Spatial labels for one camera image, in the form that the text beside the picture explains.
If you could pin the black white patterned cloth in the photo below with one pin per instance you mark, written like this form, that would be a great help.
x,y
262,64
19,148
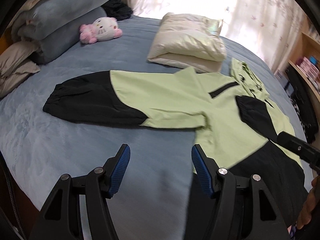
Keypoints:
x,y
299,97

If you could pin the pink mini drawer box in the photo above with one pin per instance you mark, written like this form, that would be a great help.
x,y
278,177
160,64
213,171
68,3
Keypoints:
x,y
308,68

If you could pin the green and black hooded jacket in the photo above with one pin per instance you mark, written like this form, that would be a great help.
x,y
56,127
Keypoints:
x,y
235,121

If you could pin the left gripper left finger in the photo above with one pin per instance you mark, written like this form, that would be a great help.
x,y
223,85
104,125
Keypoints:
x,y
60,216

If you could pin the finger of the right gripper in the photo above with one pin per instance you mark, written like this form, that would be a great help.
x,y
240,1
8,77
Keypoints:
x,y
304,150

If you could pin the blue bed blanket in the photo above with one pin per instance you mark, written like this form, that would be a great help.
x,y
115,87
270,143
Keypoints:
x,y
107,145

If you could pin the black clothes pile by window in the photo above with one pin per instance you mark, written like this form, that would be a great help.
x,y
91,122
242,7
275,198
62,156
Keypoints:
x,y
117,9

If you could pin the rolled blue blanket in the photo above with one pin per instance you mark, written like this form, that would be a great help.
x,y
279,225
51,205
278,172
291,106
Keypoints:
x,y
54,25

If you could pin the person's right hand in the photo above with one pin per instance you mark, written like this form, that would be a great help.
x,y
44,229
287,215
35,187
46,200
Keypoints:
x,y
305,215

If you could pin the folded cream puffer jacket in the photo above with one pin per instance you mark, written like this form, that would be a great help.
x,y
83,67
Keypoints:
x,y
187,40

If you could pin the grey beige pillow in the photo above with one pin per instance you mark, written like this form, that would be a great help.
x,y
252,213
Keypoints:
x,y
16,65

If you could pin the white blue box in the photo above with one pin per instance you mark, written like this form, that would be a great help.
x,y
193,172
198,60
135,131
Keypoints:
x,y
282,80

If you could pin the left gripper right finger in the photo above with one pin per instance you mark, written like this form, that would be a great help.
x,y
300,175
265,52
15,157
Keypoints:
x,y
244,208

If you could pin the pink white cat plush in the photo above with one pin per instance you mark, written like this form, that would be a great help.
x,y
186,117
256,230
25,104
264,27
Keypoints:
x,y
102,29

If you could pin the white floral curtain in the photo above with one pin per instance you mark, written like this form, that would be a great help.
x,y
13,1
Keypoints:
x,y
268,28

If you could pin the wooden shelf unit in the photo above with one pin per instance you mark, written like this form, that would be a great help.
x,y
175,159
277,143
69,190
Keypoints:
x,y
304,56

